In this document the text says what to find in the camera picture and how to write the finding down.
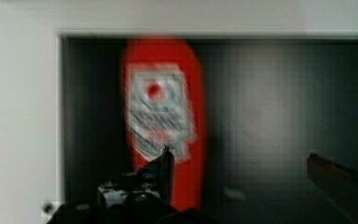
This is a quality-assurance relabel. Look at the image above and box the red plush ketchup bottle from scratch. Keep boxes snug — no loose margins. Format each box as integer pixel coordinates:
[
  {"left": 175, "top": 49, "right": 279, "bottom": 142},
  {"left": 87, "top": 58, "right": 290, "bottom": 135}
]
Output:
[{"left": 122, "top": 36, "right": 206, "bottom": 210}]

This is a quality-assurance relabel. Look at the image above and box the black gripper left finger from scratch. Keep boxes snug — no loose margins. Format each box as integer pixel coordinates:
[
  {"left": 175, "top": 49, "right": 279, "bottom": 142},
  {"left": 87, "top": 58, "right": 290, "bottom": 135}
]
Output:
[{"left": 47, "top": 147, "right": 218, "bottom": 224}]

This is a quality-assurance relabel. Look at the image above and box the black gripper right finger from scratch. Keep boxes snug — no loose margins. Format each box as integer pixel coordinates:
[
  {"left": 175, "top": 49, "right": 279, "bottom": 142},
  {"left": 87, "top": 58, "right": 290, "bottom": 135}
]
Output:
[{"left": 307, "top": 153, "right": 358, "bottom": 224}]

